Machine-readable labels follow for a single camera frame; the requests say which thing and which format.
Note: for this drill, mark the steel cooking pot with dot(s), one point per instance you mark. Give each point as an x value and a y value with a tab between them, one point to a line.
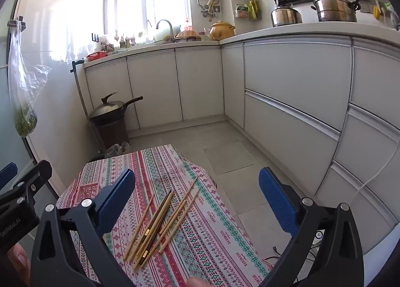
336	9

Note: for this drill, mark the pale green basin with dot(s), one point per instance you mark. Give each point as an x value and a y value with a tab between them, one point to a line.
162	36

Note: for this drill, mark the black pole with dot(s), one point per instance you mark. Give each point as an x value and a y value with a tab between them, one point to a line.
80	93

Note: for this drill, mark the woven bamboo basket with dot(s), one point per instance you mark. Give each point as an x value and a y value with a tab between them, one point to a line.
187	36

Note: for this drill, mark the steel wok lid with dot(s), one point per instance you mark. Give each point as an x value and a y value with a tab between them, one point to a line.
106	107

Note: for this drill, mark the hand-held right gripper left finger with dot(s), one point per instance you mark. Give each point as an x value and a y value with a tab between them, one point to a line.
118	194

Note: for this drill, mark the water heater pipes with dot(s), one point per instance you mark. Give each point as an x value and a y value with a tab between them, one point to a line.
210	5

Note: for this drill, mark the hanging bag of greens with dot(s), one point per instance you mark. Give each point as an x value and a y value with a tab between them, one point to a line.
26	121

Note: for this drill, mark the person's right hand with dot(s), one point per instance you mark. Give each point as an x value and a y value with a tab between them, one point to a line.
200	282

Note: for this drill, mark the yellow clay pot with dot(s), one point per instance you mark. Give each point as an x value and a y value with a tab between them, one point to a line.
222	32

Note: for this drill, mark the steel kettle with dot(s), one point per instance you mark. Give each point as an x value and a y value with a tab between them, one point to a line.
284	16

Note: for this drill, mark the row of small bottles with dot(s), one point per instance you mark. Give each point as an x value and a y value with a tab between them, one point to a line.
122	41

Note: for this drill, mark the patterned red green tablecloth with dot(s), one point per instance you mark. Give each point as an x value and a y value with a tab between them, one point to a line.
203	238

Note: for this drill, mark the steel faucet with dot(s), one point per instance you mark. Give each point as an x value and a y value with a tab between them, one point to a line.
172	32

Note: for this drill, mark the red plastic basket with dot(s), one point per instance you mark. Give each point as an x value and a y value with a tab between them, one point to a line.
97	56

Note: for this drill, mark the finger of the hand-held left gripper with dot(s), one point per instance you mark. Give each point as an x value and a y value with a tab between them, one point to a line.
34	180
7	174

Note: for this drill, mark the yellow package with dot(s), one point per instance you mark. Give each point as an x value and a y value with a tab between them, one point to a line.
253	9

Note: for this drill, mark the brown stool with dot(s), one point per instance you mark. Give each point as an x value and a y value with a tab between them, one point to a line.
112	134

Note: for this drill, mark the black wok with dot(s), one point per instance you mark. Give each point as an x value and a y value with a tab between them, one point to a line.
107	115

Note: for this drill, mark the yellow scissors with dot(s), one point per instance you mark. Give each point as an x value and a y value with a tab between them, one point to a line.
376	9

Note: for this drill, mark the green package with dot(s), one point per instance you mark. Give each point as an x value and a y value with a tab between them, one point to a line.
241	11

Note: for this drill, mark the person's left hand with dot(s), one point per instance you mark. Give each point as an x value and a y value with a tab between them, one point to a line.
19	262

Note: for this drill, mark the white kitchen cabinets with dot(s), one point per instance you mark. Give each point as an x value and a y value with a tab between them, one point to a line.
290	80

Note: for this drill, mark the crumpled clear plastic bag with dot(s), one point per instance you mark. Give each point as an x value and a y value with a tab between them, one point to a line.
117	150

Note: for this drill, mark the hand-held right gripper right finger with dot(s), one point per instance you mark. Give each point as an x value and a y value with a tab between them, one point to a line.
278	204

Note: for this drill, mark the wall hook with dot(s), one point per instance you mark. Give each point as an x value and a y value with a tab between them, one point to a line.
18	21

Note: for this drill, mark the frosted glass door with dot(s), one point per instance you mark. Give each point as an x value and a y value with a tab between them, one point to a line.
6	102

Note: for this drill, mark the pile of wooden chopsticks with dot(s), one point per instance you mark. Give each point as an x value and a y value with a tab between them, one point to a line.
153	227

